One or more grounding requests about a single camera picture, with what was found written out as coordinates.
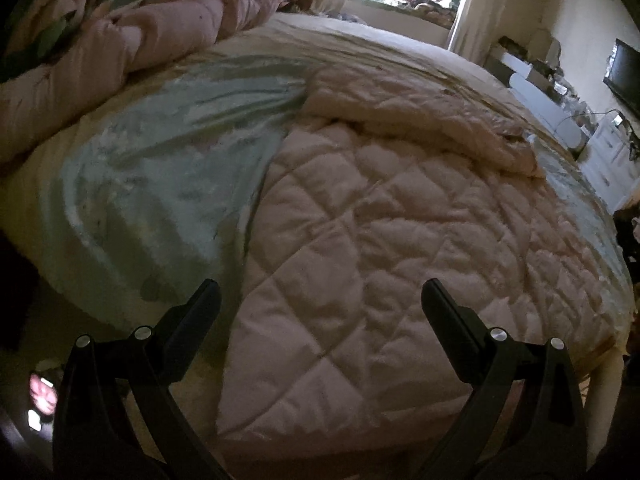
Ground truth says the windowsill clothes pile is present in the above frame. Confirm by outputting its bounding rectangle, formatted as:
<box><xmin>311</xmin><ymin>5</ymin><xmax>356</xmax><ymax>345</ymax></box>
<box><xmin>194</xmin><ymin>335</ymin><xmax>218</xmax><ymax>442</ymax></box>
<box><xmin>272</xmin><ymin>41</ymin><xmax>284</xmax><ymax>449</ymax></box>
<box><xmin>385</xmin><ymin>0</ymin><xmax>458</xmax><ymax>23</ymax></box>

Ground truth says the pink quilted coat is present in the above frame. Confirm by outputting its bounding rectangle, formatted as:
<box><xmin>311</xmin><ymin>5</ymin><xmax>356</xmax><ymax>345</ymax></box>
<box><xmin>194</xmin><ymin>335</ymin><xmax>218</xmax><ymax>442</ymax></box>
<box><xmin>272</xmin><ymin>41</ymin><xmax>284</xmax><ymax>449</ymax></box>
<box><xmin>215</xmin><ymin>62</ymin><xmax>621</xmax><ymax>443</ymax></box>

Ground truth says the bed with pale printed sheet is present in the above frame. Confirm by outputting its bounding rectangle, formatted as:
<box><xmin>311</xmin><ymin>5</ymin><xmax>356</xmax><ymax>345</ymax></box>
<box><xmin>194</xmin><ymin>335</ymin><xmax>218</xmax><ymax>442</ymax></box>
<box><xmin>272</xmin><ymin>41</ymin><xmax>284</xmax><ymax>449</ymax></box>
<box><xmin>0</xmin><ymin>12</ymin><xmax>636</xmax><ymax>411</ymax></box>

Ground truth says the rolled pink duvet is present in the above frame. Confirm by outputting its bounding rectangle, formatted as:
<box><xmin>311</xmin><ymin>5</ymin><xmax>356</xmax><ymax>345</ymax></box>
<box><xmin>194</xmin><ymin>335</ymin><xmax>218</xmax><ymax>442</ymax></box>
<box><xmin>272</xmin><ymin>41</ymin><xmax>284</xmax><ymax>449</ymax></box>
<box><xmin>0</xmin><ymin>0</ymin><xmax>291</xmax><ymax>166</ymax></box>

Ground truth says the white padded bench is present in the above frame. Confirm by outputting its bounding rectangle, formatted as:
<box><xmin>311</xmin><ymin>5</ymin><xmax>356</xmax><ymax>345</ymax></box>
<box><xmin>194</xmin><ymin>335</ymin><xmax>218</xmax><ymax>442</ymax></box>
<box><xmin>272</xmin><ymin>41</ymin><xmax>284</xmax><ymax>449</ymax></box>
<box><xmin>507</xmin><ymin>72</ymin><xmax>591</xmax><ymax>153</ymax></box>

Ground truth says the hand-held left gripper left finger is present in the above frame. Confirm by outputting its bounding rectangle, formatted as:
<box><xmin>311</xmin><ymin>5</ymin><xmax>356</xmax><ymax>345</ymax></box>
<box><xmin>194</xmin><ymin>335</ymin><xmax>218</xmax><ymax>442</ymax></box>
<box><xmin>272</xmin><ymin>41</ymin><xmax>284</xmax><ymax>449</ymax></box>
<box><xmin>52</xmin><ymin>278</ymin><xmax>228</xmax><ymax>480</ymax></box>

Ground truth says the black flat television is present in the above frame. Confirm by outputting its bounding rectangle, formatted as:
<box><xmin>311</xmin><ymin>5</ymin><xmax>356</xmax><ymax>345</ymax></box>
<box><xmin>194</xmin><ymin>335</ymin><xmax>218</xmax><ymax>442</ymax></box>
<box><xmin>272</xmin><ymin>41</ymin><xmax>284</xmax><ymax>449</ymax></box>
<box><xmin>602</xmin><ymin>39</ymin><xmax>640</xmax><ymax>121</ymax></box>

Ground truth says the dark clothes heap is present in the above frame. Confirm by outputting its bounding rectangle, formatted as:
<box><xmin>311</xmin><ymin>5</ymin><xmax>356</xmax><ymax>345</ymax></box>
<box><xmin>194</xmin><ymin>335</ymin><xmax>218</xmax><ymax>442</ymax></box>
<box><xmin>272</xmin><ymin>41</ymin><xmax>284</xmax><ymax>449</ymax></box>
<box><xmin>612</xmin><ymin>207</ymin><xmax>640</xmax><ymax>261</ymax></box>

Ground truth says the cluttered white table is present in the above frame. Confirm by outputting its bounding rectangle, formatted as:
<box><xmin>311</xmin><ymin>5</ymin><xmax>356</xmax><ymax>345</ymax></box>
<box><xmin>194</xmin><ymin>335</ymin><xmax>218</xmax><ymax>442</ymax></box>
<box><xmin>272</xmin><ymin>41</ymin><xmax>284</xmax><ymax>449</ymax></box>
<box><xmin>482</xmin><ymin>35</ymin><xmax>576</xmax><ymax>96</ymax></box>

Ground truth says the white drawer cabinet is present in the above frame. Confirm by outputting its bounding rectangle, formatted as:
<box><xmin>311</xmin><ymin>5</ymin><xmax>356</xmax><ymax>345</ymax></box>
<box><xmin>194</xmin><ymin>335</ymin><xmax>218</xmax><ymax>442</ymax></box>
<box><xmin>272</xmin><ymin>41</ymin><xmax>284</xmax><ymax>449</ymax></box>
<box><xmin>580</xmin><ymin>112</ymin><xmax>640</xmax><ymax>216</ymax></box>

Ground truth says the small lit screen device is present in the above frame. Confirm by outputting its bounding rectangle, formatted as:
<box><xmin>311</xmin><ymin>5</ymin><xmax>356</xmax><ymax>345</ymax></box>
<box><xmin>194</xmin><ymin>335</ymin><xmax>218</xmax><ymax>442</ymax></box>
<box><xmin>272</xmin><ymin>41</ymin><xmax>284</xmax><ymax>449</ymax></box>
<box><xmin>27</xmin><ymin>372</ymin><xmax>57</xmax><ymax>433</ymax></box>

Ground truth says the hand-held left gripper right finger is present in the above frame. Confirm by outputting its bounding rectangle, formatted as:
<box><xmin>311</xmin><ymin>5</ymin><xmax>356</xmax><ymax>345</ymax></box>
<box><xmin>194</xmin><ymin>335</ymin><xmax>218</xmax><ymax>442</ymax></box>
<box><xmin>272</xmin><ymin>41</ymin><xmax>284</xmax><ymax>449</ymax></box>
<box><xmin>412</xmin><ymin>278</ymin><xmax>588</xmax><ymax>480</ymax></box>

